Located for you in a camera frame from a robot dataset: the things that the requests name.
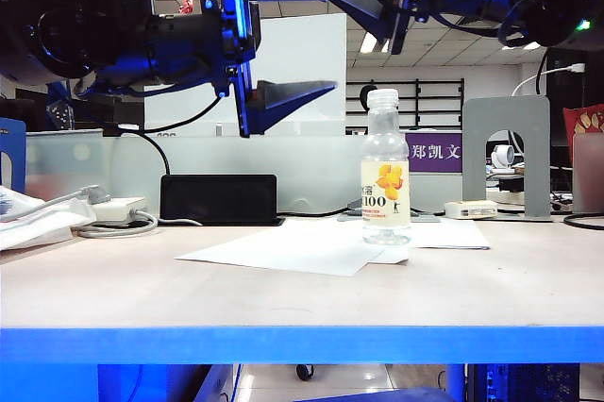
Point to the small white desk fan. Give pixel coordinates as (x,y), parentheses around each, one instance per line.
(502,156)

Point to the red hanging ornament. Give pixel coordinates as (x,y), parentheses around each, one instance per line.
(187,5)

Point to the blue flag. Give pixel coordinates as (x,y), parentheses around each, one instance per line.
(59,114)

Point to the white translucent board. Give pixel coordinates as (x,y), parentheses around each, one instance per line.
(302,53)

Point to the blue metal bookend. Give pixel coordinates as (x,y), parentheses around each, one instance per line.
(19,138)

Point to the black wall shelf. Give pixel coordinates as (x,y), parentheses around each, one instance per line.
(417,109)

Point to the small white charger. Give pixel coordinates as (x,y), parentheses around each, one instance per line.
(472,210)

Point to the frosted glass desk partition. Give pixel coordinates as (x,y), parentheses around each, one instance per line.
(71,161)

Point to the black caster wheel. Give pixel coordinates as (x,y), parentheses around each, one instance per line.
(304,373)

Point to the white paper sheet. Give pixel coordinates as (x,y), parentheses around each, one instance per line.
(448,234)
(283,251)

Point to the white power adapter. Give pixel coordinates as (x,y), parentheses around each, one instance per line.
(118,208)

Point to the black chair headrest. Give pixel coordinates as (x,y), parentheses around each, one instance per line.
(364,95)

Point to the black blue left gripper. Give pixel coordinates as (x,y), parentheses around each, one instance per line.
(189,48)

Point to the black rectangular box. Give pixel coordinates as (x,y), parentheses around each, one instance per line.
(217,199)

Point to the blue metal table frame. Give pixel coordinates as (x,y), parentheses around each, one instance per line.
(302,345)

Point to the fluorescent ceiling light panel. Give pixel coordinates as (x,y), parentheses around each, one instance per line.
(368,43)
(531,45)

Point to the black monitor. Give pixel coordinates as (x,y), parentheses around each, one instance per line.
(564,90)

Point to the pink translucent panel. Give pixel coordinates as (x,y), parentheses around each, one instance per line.
(587,175)

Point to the clear plastic drink bottle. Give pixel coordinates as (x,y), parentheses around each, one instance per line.
(384,152)

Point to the grey metal bookend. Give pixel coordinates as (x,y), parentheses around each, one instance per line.
(538,161)

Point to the clear plastic document bag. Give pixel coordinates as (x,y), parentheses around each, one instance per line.
(38,229)

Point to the red patterned cushion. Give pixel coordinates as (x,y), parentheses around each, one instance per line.
(587,121)

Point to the purple name sign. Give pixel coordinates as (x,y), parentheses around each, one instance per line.
(434,153)

